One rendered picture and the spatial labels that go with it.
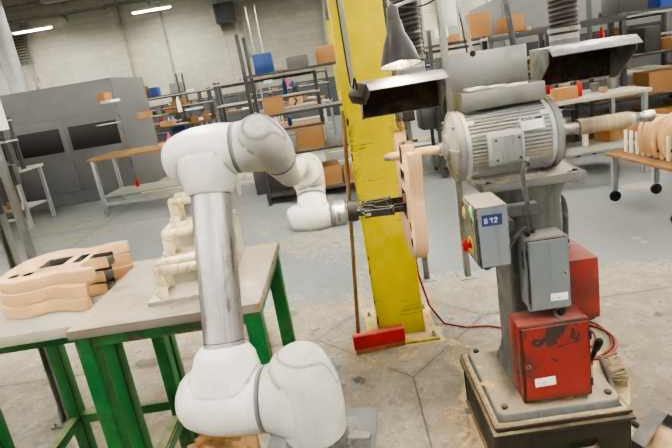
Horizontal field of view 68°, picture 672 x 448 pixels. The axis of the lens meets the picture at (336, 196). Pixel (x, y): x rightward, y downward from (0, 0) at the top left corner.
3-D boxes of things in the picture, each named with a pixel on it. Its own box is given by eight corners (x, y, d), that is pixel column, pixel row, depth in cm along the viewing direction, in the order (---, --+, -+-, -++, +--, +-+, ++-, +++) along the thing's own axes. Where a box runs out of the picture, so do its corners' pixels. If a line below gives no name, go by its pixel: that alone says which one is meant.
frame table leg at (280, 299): (314, 430, 232) (278, 249, 211) (313, 438, 227) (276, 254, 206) (302, 432, 233) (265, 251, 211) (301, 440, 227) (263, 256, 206)
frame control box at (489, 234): (532, 251, 176) (527, 180, 170) (559, 275, 156) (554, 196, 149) (463, 262, 177) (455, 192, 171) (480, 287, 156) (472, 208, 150)
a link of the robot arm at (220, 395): (261, 445, 112) (168, 452, 115) (279, 420, 128) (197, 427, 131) (228, 112, 121) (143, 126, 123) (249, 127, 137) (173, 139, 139)
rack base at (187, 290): (234, 275, 182) (234, 272, 181) (229, 292, 167) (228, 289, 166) (159, 288, 181) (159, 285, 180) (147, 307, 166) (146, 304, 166)
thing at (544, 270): (560, 294, 184) (552, 149, 171) (573, 308, 174) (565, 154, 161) (519, 301, 185) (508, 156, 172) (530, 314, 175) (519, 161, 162)
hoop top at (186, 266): (214, 265, 169) (212, 256, 168) (212, 268, 166) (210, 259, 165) (155, 275, 168) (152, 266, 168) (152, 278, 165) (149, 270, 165)
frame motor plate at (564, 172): (556, 165, 195) (556, 156, 194) (587, 178, 172) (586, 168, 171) (464, 180, 196) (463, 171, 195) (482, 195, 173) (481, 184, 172)
